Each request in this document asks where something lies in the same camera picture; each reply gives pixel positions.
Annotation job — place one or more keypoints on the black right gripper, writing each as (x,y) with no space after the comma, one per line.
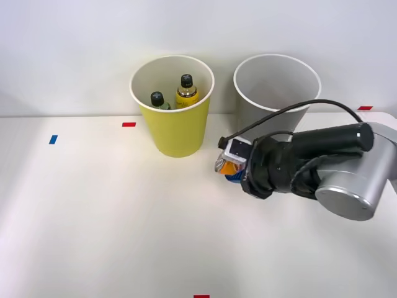
(260,175)

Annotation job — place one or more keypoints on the orange drink can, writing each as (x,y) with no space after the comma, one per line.
(228,167)

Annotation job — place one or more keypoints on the silver and black right arm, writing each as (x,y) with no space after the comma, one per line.
(341,174)

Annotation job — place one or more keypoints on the yellow-green plastic waste bin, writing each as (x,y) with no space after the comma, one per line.
(176,130)

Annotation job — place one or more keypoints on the yellow bottle with black cap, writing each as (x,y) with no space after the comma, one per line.
(187,93)

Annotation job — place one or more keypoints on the grey plastic waste bin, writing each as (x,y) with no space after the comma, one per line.
(273,77)

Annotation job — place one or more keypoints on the green bottle with black cap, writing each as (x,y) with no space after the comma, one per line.
(157,98)

